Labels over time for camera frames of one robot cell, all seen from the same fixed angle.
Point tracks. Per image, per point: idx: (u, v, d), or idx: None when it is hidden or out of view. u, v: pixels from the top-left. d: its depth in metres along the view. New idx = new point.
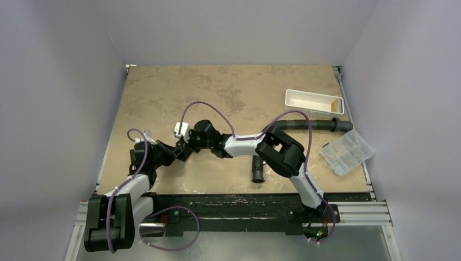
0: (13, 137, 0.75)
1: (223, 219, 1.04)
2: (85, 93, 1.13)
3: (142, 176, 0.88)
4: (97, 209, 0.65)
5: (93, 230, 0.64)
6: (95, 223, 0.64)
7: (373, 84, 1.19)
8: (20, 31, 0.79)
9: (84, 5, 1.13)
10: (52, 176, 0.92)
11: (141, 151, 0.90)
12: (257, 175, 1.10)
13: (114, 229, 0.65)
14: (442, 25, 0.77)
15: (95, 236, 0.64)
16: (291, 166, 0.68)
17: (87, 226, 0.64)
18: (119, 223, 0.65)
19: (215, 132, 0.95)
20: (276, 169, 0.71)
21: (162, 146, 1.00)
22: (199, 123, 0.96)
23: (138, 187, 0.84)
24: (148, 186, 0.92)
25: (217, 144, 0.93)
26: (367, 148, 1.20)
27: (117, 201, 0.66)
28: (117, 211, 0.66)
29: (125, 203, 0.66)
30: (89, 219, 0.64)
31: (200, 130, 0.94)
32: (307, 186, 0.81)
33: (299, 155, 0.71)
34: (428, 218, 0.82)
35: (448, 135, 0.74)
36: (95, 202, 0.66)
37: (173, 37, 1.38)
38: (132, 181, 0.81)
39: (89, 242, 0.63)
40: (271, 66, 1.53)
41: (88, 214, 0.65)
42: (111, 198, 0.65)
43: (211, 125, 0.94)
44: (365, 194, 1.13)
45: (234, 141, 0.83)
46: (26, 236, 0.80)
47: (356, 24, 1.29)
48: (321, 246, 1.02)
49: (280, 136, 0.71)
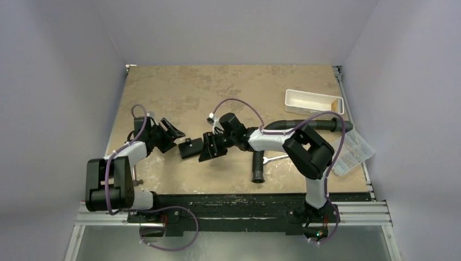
0: (14, 138, 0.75)
1: (223, 219, 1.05)
2: (85, 93, 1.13)
3: (138, 142, 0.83)
4: (95, 169, 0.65)
5: (94, 190, 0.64)
6: (95, 183, 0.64)
7: (373, 84, 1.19)
8: (19, 31, 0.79)
9: (84, 5, 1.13)
10: (51, 176, 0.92)
11: (140, 120, 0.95)
12: (257, 175, 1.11)
13: (114, 189, 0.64)
14: (443, 26, 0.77)
15: (96, 196, 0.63)
16: (317, 168, 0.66)
17: (86, 186, 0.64)
18: (118, 182, 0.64)
19: (240, 124, 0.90)
20: (301, 169, 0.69)
21: (167, 124, 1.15)
22: (225, 113, 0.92)
23: (136, 153, 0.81)
24: (144, 153, 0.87)
25: (241, 136, 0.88)
26: (367, 148, 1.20)
27: (116, 162, 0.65)
28: (116, 173, 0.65)
29: (123, 163, 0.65)
30: (88, 180, 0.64)
31: (224, 122, 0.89)
32: (322, 187, 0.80)
33: (328, 158, 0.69)
34: (428, 218, 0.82)
35: (448, 135, 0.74)
36: (93, 163, 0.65)
37: (173, 37, 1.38)
38: (130, 147, 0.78)
39: (91, 202, 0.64)
40: (271, 66, 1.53)
41: (88, 175, 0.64)
42: (108, 160, 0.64)
43: (235, 117, 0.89)
44: (365, 194, 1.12)
45: (262, 134, 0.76)
46: (25, 237, 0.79)
47: (356, 24, 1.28)
48: (321, 246, 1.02)
49: (311, 135, 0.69)
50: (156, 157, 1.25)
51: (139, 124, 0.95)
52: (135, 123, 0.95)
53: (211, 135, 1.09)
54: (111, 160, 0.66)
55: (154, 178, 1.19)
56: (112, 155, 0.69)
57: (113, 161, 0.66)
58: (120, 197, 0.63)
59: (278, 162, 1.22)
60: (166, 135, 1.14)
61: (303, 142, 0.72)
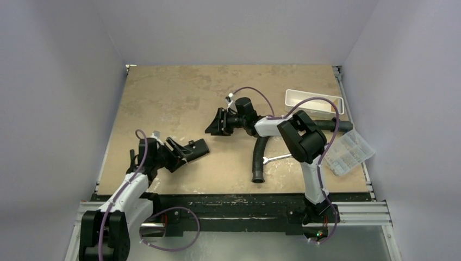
0: (14, 137, 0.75)
1: (223, 219, 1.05)
2: (85, 93, 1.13)
3: (141, 176, 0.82)
4: (89, 225, 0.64)
5: (88, 246, 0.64)
6: (89, 240, 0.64)
7: (373, 84, 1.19)
8: (19, 31, 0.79)
9: (84, 5, 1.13)
10: (51, 176, 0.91)
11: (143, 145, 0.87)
12: (257, 175, 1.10)
13: (108, 247, 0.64)
14: (442, 26, 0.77)
15: (90, 252, 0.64)
16: (305, 150, 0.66)
17: (81, 242, 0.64)
18: (112, 242, 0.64)
19: (252, 111, 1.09)
20: (292, 151, 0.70)
21: (172, 143, 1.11)
22: (240, 98, 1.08)
23: (138, 190, 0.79)
24: (147, 184, 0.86)
25: (250, 122, 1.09)
26: (367, 148, 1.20)
27: (111, 219, 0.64)
28: (111, 230, 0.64)
29: (118, 224, 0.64)
30: (83, 236, 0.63)
31: (240, 105, 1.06)
32: (315, 180, 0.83)
33: (320, 145, 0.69)
34: (428, 218, 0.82)
35: (448, 135, 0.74)
36: (88, 218, 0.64)
37: (173, 37, 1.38)
38: (130, 186, 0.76)
39: (84, 256, 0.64)
40: (271, 66, 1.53)
41: (82, 231, 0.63)
42: (104, 218, 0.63)
43: (250, 104, 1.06)
44: (365, 194, 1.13)
45: (266, 119, 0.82)
46: (25, 237, 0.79)
47: (356, 24, 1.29)
48: (321, 246, 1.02)
49: (306, 121, 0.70)
50: None
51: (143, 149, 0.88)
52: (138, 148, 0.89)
53: (225, 112, 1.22)
54: (107, 215, 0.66)
55: (154, 178, 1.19)
56: (108, 206, 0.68)
57: (109, 217, 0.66)
58: (113, 255, 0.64)
59: (278, 162, 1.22)
60: (171, 154, 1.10)
61: (299, 129, 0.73)
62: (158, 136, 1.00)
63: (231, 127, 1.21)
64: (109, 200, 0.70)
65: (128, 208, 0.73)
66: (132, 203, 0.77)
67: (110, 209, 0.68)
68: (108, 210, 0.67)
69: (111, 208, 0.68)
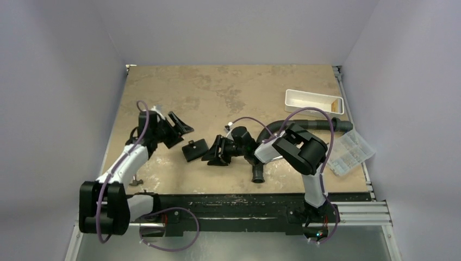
0: (14, 137, 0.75)
1: (223, 219, 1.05)
2: (85, 94, 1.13)
3: (141, 148, 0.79)
4: (88, 196, 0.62)
5: (87, 215, 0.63)
6: (88, 208, 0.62)
7: (373, 84, 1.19)
8: (19, 31, 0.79)
9: (84, 5, 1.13)
10: (52, 176, 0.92)
11: (144, 117, 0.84)
12: (257, 175, 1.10)
13: (107, 217, 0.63)
14: (443, 27, 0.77)
15: (89, 221, 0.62)
16: (310, 162, 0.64)
17: (80, 212, 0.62)
18: (111, 213, 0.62)
19: (251, 139, 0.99)
20: (294, 165, 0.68)
21: (174, 118, 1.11)
22: (236, 128, 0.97)
23: (137, 161, 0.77)
24: (146, 156, 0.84)
25: (251, 152, 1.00)
26: (367, 148, 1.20)
27: (110, 190, 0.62)
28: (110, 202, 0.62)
29: (116, 195, 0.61)
30: (82, 205, 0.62)
31: (237, 136, 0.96)
32: (318, 185, 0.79)
33: (321, 153, 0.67)
34: (427, 218, 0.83)
35: (448, 135, 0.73)
36: (86, 188, 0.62)
37: (173, 38, 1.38)
38: (128, 157, 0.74)
39: (84, 225, 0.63)
40: (271, 66, 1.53)
41: (81, 200, 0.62)
42: (102, 188, 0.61)
43: (247, 133, 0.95)
44: (365, 194, 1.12)
45: (264, 144, 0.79)
46: (25, 237, 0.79)
47: (356, 24, 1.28)
48: (320, 246, 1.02)
49: (300, 133, 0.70)
50: (156, 157, 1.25)
51: (144, 122, 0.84)
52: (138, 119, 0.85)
53: (223, 138, 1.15)
54: (105, 185, 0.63)
55: (154, 178, 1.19)
56: (107, 177, 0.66)
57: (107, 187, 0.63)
58: (112, 226, 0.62)
59: (278, 162, 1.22)
60: (171, 130, 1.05)
61: (295, 142, 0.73)
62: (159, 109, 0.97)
63: (229, 156, 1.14)
64: (107, 171, 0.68)
65: (126, 179, 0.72)
66: (131, 174, 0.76)
67: (109, 179, 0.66)
68: (107, 180, 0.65)
69: (109, 179, 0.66)
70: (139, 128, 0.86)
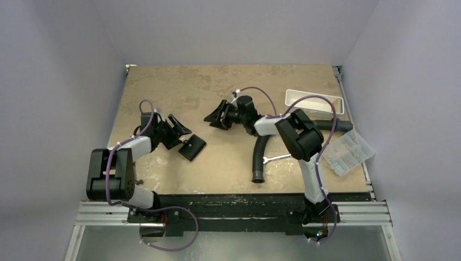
0: (13, 138, 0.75)
1: (223, 219, 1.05)
2: (85, 93, 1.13)
3: (144, 137, 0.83)
4: (98, 160, 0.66)
5: (96, 179, 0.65)
6: (97, 172, 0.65)
7: (373, 84, 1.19)
8: (19, 31, 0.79)
9: (83, 5, 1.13)
10: (51, 177, 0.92)
11: (147, 116, 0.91)
12: (257, 175, 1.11)
13: (114, 180, 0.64)
14: (443, 27, 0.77)
15: (98, 185, 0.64)
16: (303, 149, 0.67)
17: (89, 176, 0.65)
18: (119, 173, 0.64)
19: (253, 110, 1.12)
20: (290, 148, 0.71)
21: (174, 120, 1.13)
22: (242, 97, 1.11)
23: (140, 148, 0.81)
24: (149, 147, 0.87)
25: (250, 122, 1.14)
26: (367, 148, 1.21)
27: (118, 153, 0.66)
28: (118, 164, 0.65)
29: (125, 156, 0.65)
30: (92, 169, 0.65)
31: (242, 104, 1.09)
32: (314, 176, 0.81)
33: (317, 143, 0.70)
34: (428, 218, 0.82)
35: (448, 135, 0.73)
36: (97, 154, 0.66)
37: (173, 38, 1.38)
38: (135, 140, 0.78)
39: (91, 191, 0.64)
40: (271, 66, 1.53)
41: (91, 165, 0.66)
42: (111, 150, 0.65)
43: (251, 103, 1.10)
44: (365, 194, 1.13)
45: (265, 118, 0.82)
46: (25, 237, 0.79)
47: (356, 24, 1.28)
48: (321, 246, 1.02)
49: (304, 120, 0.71)
50: (156, 157, 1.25)
51: (147, 119, 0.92)
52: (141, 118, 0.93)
53: (227, 104, 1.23)
54: (114, 150, 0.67)
55: (154, 178, 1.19)
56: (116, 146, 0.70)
57: (116, 153, 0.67)
58: (119, 188, 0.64)
59: (278, 162, 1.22)
60: (171, 131, 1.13)
61: (297, 126, 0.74)
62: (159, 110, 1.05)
63: (230, 122, 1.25)
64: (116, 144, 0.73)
65: None
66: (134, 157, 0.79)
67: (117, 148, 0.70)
68: (116, 148, 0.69)
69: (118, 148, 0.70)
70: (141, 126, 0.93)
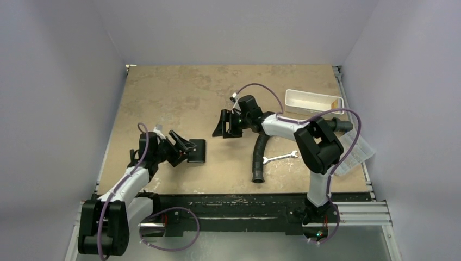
0: (13, 137, 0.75)
1: (223, 219, 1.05)
2: (85, 93, 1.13)
3: (142, 170, 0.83)
4: (89, 215, 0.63)
5: (88, 235, 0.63)
6: (89, 228, 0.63)
7: (373, 84, 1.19)
8: (19, 31, 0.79)
9: (83, 4, 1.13)
10: (51, 176, 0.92)
11: (144, 141, 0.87)
12: (257, 175, 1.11)
13: (107, 236, 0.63)
14: (443, 26, 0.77)
15: (89, 241, 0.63)
16: (323, 162, 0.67)
17: (80, 231, 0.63)
18: (112, 231, 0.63)
19: (256, 107, 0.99)
20: (306, 160, 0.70)
21: (175, 136, 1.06)
22: (244, 95, 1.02)
23: (137, 184, 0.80)
24: (147, 179, 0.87)
25: (255, 118, 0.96)
26: (367, 148, 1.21)
27: (111, 208, 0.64)
28: (111, 221, 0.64)
29: (118, 213, 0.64)
30: (83, 224, 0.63)
31: (242, 102, 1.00)
32: (324, 185, 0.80)
33: (335, 156, 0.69)
34: (428, 218, 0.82)
35: (448, 134, 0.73)
36: (88, 207, 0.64)
37: (173, 37, 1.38)
38: (130, 179, 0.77)
39: (83, 246, 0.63)
40: (271, 66, 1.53)
41: (82, 219, 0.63)
42: (105, 205, 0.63)
43: (253, 99, 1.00)
44: (365, 194, 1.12)
45: (275, 120, 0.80)
46: (24, 237, 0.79)
47: (356, 24, 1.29)
48: (321, 246, 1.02)
49: (324, 130, 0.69)
50: None
51: (144, 145, 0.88)
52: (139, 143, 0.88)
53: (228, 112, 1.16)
54: (107, 204, 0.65)
55: (154, 178, 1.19)
56: (108, 197, 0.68)
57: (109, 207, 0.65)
58: (113, 245, 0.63)
59: (278, 162, 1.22)
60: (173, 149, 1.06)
61: (315, 135, 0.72)
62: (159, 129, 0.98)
63: (238, 129, 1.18)
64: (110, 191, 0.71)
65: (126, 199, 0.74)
66: (131, 196, 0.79)
67: (111, 198, 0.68)
68: (109, 200, 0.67)
69: (111, 198, 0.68)
70: (140, 150, 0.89)
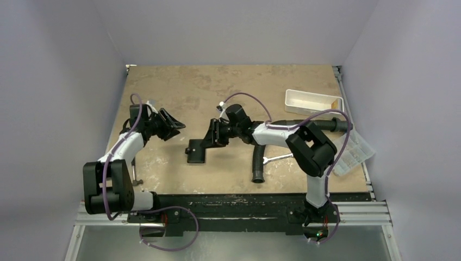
0: (14, 137, 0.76)
1: (223, 219, 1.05)
2: (85, 93, 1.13)
3: (136, 134, 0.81)
4: (92, 175, 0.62)
5: (93, 195, 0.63)
6: (93, 188, 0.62)
7: (373, 84, 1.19)
8: (19, 32, 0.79)
9: (83, 5, 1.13)
10: (52, 176, 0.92)
11: (137, 107, 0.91)
12: (257, 175, 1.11)
13: (113, 193, 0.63)
14: (442, 27, 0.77)
15: (96, 199, 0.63)
16: (318, 165, 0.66)
17: (85, 193, 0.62)
18: (117, 187, 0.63)
19: (245, 117, 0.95)
20: (302, 165, 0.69)
21: (165, 115, 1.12)
22: (231, 105, 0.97)
23: (133, 147, 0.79)
24: (142, 143, 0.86)
25: (245, 130, 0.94)
26: (367, 148, 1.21)
27: (112, 166, 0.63)
28: (114, 176, 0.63)
29: (120, 169, 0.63)
30: (87, 186, 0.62)
31: (230, 113, 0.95)
32: (322, 186, 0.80)
33: (330, 157, 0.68)
34: (427, 217, 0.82)
35: (448, 134, 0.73)
36: (89, 168, 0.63)
37: (173, 38, 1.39)
38: (126, 142, 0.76)
39: (91, 205, 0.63)
40: (271, 66, 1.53)
41: (85, 181, 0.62)
42: (105, 163, 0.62)
43: (242, 110, 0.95)
44: (365, 194, 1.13)
45: (265, 129, 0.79)
46: (25, 237, 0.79)
47: (357, 24, 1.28)
48: (320, 246, 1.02)
49: (315, 132, 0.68)
50: (157, 157, 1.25)
51: (136, 112, 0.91)
52: (131, 111, 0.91)
53: (217, 121, 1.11)
54: (107, 162, 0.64)
55: (154, 178, 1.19)
56: (107, 157, 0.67)
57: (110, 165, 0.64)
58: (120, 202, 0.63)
59: (278, 161, 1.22)
60: (164, 124, 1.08)
61: (306, 138, 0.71)
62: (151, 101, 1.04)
63: (226, 138, 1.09)
64: (107, 152, 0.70)
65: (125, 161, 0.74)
66: (129, 158, 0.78)
67: (110, 158, 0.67)
68: (108, 159, 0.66)
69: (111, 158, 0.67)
70: (131, 119, 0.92)
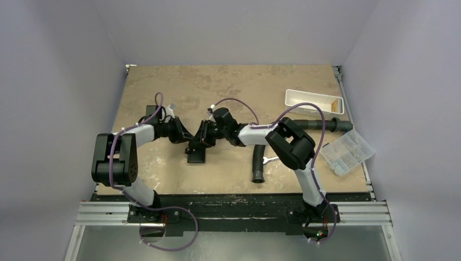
0: (13, 138, 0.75)
1: (223, 219, 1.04)
2: (85, 93, 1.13)
3: (147, 126, 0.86)
4: (103, 143, 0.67)
5: (100, 162, 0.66)
6: (103, 155, 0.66)
7: (373, 84, 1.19)
8: (19, 32, 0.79)
9: (83, 5, 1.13)
10: (51, 177, 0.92)
11: (154, 107, 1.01)
12: (257, 175, 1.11)
13: (118, 163, 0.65)
14: (442, 27, 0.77)
15: (102, 167, 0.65)
16: (298, 158, 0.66)
17: (94, 159, 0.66)
18: (124, 157, 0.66)
19: (232, 120, 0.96)
20: (283, 160, 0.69)
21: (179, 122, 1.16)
22: (217, 109, 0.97)
23: (143, 135, 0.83)
24: (151, 137, 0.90)
25: (232, 132, 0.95)
26: (367, 148, 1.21)
27: (123, 138, 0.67)
28: (123, 147, 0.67)
29: (130, 141, 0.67)
30: (97, 152, 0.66)
31: (218, 117, 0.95)
32: (312, 182, 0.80)
33: (310, 150, 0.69)
34: (427, 218, 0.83)
35: (448, 134, 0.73)
36: (102, 137, 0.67)
37: (173, 37, 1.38)
38: (138, 128, 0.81)
39: (96, 173, 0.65)
40: (271, 66, 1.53)
41: (96, 148, 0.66)
42: (117, 134, 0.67)
43: (229, 113, 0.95)
44: (365, 194, 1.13)
45: (249, 129, 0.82)
46: (25, 237, 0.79)
47: (357, 24, 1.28)
48: (320, 246, 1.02)
49: (292, 128, 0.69)
50: (157, 157, 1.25)
51: (151, 111, 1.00)
52: (147, 110, 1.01)
53: (207, 122, 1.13)
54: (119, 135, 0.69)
55: (154, 178, 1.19)
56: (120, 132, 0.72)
57: (120, 138, 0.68)
58: (123, 171, 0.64)
59: (278, 161, 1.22)
60: (176, 128, 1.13)
61: (286, 135, 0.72)
62: (172, 109, 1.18)
63: (213, 139, 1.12)
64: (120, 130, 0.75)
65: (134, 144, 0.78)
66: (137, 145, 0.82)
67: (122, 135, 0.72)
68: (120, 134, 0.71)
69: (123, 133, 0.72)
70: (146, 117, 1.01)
